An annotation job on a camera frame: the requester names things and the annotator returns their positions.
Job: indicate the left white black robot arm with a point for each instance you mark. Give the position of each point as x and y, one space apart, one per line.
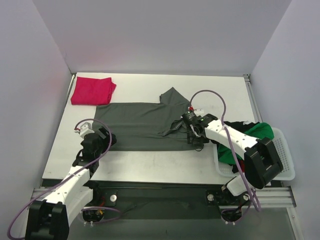
51 217

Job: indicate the folded red t shirt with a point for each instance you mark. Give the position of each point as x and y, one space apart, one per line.
93 91

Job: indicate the green t shirt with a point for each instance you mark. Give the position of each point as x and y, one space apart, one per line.
238 144

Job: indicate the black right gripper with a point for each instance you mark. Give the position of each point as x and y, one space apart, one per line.
189 136

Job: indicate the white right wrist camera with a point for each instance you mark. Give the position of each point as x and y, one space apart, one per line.
197 111

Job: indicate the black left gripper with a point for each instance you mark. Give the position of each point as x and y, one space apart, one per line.
105 136

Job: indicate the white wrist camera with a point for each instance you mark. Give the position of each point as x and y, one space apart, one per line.
84 129
197 111

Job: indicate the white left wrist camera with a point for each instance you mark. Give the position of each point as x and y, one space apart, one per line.
84 129

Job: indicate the white perforated plastic basket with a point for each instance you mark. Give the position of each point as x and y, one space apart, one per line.
282 148

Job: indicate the grey t shirt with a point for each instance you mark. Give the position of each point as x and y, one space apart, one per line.
144 126

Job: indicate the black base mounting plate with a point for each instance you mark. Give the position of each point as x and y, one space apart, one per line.
163 201

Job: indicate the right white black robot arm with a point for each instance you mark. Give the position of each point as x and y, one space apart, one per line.
261 160

